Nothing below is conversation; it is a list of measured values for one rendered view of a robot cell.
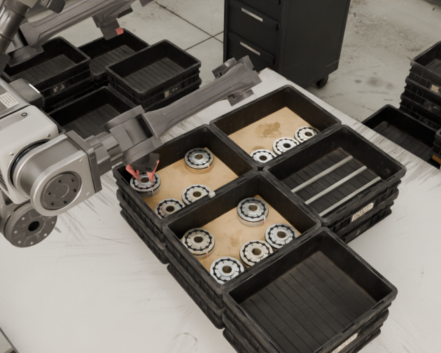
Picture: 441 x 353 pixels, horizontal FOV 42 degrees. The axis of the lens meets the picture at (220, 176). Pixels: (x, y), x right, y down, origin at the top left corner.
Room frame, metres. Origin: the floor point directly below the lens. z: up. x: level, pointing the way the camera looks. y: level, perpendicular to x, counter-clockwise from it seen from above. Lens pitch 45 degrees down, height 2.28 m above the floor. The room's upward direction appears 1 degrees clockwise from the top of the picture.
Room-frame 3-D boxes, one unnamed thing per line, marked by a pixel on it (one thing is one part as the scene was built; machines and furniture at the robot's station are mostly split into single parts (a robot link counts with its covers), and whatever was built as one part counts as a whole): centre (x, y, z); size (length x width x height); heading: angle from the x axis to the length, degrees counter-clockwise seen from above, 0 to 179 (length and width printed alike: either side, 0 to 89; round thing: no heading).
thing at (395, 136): (2.21, -0.92, 0.26); 0.40 x 0.30 x 0.23; 44
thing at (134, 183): (1.35, 0.25, 0.88); 0.10 x 0.10 x 0.01
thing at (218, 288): (1.13, -0.07, 0.92); 0.40 x 0.30 x 0.02; 128
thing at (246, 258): (1.08, -0.11, 0.86); 0.10 x 0.10 x 0.01
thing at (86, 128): (2.18, 0.64, 0.31); 0.40 x 0.30 x 0.34; 134
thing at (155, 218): (1.37, 0.12, 0.92); 0.40 x 0.30 x 0.02; 128
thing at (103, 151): (0.88, 0.26, 1.45); 0.09 x 0.08 x 0.12; 44
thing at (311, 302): (0.90, -0.26, 0.87); 0.40 x 0.30 x 0.11; 128
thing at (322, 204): (1.38, -0.38, 0.87); 0.40 x 0.30 x 0.11; 128
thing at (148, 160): (1.36, 0.26, 1.00); 0.10 x 0.07 x 0.07; 76
